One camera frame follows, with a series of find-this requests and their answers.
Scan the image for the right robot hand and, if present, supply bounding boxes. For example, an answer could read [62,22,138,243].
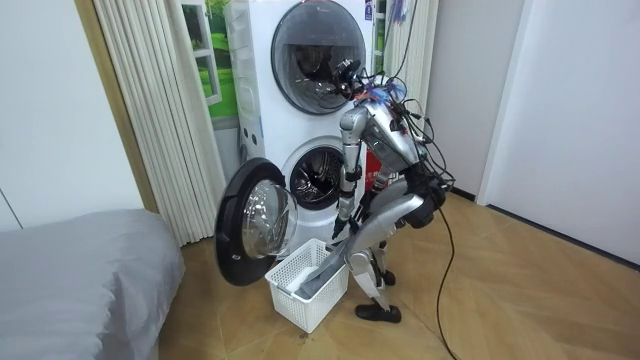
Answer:
[351,192,375,235]

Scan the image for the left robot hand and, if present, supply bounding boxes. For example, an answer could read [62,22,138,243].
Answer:
[331,214,354,242]

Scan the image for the grey cloth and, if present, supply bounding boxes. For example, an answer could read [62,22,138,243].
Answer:
[294,238,359,301]

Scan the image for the robot legs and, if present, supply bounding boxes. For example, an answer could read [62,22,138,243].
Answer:
[344,177,432,324]

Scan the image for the white cloth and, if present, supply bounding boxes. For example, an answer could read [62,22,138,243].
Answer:
[285,265,321,294]

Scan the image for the robot body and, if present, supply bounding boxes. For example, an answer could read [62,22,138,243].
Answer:
[327,58,457,231]

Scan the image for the white plastic laundry basket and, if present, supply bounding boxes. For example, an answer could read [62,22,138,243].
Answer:
[264,237,351,335]

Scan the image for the open black washer door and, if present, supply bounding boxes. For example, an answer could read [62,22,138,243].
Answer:
[214,157,300,288]

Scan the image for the white washing machine tower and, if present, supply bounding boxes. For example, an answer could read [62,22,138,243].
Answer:
[223,0,401,257]

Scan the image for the cream pleated curtain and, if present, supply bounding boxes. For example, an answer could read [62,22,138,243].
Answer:
[92,0,229,248]
[382,0,441,117]

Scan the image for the grey bed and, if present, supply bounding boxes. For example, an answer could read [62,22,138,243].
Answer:
[0,208,187,360]

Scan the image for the black floor cable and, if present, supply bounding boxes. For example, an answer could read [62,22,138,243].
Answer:
[435,207,460,360]

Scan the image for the window landscape wall poster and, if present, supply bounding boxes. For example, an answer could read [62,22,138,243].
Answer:
[180,0,242,132]

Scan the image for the wooden wall trim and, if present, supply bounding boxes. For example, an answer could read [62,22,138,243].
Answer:
[74,0,160,214]

